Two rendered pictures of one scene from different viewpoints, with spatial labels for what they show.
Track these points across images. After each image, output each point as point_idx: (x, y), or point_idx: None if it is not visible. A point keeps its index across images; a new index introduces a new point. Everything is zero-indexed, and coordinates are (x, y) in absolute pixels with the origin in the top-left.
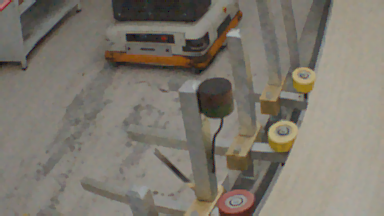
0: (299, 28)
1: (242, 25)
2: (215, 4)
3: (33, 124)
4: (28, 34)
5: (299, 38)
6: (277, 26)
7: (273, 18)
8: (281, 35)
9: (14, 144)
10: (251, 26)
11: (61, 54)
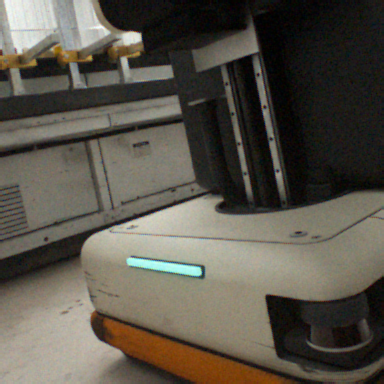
0: (1, 340)
1: (110, 358)
2: (184, 203)
3: None
4: None
5: (44, 318)
6: (38, 348)
7: (2, 375)
8: (68, 325)
9: None
10: (95, 353)
11: None
